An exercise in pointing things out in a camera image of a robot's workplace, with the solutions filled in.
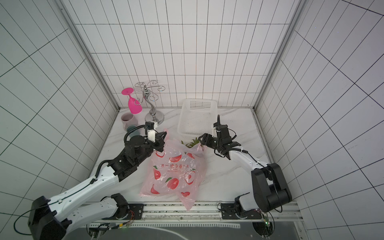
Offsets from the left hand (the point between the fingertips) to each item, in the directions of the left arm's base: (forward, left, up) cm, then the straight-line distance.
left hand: (165, 135), depth 75 cm
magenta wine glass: (+29, +26, -7) cm, 39 cm away
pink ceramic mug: (+25, +32, -18) cm, 45 cm away
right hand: (+7, -21, -12) cm, 25 cm away
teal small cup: (+14, +24, -19) cm, 34 cm away
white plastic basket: (+31, -17, -22) cm, 41 cm away
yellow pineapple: (+6, -13, -20) cm, 25 cm away
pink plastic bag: (-16, -8, -6) cm, 18 cm away
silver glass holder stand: (+30, +15, +6) cm, 34 cm away
